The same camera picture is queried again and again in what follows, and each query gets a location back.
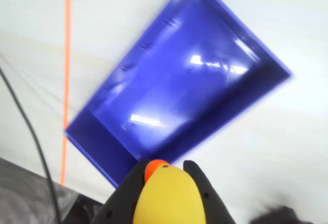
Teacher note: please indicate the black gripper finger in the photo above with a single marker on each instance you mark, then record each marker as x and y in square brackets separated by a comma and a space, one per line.
[212, 203]
[120, 203]

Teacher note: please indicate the yellow rubber duck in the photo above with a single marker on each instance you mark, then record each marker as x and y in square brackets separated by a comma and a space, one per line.
[169, 198]

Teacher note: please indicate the blue plastic box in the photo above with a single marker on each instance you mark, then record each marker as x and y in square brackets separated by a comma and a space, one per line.
[179, 80]

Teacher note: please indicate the orange tape strip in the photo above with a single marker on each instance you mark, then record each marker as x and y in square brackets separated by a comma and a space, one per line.
[67, 55]

